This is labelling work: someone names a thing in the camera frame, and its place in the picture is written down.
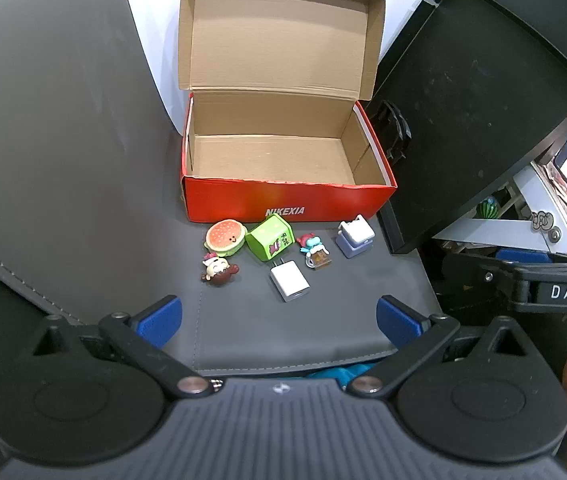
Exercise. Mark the blue and white box toy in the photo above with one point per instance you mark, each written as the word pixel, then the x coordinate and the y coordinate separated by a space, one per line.
pixel 354 237

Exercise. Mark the red-haired blue figurine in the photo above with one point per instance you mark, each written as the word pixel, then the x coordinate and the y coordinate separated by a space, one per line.
pixel 313 251

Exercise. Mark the white cluttered shelf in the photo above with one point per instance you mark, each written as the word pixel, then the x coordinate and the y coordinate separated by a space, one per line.
pixel 518 230

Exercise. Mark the brown-haired girl figurine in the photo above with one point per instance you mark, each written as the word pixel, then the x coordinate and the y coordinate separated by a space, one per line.
pixel 218 271

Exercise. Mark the watermelon ball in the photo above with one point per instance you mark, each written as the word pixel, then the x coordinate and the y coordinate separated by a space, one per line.
pixel 488 207

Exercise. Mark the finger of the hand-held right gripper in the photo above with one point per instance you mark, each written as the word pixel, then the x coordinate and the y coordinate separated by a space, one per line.
pixel 486 275

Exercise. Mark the red cardboard shoe box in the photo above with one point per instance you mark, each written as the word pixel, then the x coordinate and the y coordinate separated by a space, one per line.
pixel 283 200

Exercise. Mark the watermelon slice toy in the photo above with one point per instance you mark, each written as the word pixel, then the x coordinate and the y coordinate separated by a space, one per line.
pixel 224 236

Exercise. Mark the green box toy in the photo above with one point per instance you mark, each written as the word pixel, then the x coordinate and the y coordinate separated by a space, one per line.
pixel 269 240

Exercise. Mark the grey leather mat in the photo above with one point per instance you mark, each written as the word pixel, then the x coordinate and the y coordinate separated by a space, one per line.
pixel 88 160

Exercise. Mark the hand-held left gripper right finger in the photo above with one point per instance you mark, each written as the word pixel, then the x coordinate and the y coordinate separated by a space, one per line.
pixel 399 324

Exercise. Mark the white wall charger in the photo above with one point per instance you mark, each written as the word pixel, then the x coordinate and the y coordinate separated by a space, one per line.
pixel 289 281

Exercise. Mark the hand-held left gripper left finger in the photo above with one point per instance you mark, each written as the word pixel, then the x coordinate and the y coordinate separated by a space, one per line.
pixel 156 321

